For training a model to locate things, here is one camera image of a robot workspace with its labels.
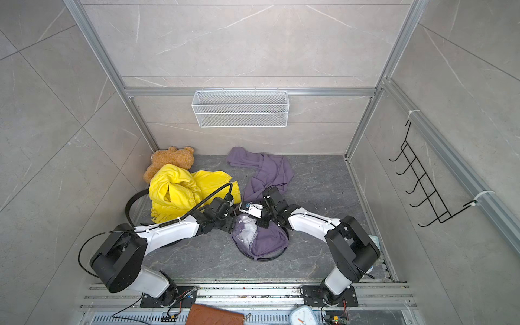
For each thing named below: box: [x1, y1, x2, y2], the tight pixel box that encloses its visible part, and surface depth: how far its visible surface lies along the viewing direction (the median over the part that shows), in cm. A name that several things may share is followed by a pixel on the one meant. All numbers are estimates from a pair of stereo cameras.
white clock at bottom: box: [289, 305, 319, 325], surface depth 69 cm
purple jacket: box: [226, 146, 295, 261], surface depth 92 cm
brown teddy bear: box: [142, 146, 195, 185], surface depth 109 cm
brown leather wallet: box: [185, 303, 246, 325], surface depth 70 cm
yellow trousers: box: [148, 163, 242, 224], surface depth 92 cm
